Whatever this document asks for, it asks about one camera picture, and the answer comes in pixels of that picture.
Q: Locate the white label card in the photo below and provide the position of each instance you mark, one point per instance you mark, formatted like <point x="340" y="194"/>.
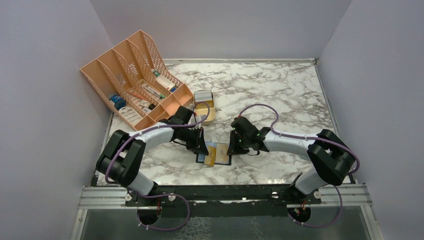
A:
<point x="131" y="115"/>

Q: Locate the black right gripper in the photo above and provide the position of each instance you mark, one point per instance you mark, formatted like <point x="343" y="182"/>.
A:
<point x="234" y="149"/>

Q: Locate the orange pen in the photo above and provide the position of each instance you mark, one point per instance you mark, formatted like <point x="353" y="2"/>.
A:
<point x="137" y="95"/>

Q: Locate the orange plastic desk organizer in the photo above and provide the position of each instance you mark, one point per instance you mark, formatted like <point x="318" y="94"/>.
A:
<point x="127" y="66"/>

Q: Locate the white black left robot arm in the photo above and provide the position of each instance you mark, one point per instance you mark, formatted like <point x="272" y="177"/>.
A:
<point x="121" y="158"/>

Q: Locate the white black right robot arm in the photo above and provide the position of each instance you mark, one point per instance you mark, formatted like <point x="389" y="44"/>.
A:
<point x="330" y="157"/>

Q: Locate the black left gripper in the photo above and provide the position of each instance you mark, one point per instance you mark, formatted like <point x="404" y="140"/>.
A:
<point x="198" y="145"/>

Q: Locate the black mounting base rail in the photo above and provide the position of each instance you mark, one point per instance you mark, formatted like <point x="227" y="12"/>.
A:
<point x="179" y="201"/>

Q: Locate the white glue stick box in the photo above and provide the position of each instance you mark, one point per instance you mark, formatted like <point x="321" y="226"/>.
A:
<point x="163" y="81"/>

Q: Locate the beige card tray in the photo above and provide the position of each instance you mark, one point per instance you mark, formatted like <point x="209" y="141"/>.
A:
<point x="202" y="110"/>

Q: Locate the yellow credit card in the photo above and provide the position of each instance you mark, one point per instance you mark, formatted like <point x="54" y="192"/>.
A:
<point x="210" y="159"/>
<point x="221" y="153"/>

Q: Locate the black leather card holder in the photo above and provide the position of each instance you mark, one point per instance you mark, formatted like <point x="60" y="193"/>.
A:
<point x="200" y="157"/>

